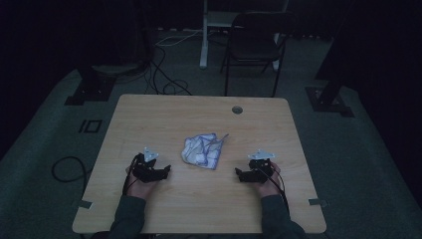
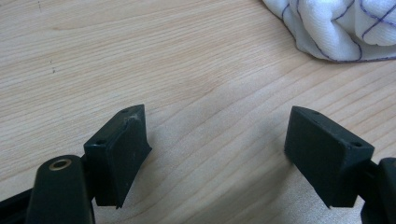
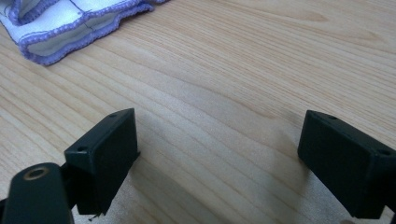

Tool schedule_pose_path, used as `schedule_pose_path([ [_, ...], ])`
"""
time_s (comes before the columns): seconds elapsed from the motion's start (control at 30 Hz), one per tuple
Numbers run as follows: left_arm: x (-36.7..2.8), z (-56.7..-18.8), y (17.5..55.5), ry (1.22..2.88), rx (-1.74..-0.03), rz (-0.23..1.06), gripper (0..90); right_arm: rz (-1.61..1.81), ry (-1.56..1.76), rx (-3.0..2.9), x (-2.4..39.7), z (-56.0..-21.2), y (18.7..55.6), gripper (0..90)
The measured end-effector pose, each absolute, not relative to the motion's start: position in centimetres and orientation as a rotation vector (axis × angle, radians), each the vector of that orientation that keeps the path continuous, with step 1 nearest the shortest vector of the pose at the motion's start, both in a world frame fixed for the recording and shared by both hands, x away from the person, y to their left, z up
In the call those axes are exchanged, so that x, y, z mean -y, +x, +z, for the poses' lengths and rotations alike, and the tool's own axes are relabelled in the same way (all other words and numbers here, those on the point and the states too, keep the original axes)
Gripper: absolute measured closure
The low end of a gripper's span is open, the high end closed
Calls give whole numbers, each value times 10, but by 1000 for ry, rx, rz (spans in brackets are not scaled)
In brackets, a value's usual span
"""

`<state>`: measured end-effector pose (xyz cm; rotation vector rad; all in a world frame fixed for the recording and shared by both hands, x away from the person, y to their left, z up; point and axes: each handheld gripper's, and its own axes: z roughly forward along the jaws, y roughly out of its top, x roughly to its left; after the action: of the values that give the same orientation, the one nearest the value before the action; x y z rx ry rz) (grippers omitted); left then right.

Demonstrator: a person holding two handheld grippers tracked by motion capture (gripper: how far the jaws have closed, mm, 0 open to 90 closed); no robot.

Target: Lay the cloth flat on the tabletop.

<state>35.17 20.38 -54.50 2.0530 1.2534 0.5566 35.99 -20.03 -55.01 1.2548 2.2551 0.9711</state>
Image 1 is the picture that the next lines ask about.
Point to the person's left hand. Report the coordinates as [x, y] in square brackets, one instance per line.
[139, 190]

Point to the person's right hand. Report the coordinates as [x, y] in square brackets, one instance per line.
[269, 189]

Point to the black folding chair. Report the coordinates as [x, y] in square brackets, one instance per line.
[255, 49]

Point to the round grey stand base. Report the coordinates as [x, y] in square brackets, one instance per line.
[116, 68]

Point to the grey tape piece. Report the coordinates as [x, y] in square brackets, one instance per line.
[85, 204]
[317, 202]

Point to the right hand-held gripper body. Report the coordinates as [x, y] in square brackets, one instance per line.
[261, 171]

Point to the white cloth with purple edge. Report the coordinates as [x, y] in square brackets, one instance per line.
[202, 152]

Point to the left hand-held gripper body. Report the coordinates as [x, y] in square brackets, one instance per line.
[144, 169]

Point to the round grey table grommet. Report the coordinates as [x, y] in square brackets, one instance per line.
[237, 110]

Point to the black metal stand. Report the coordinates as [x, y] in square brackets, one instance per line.
[329, 99]
[90, 90]

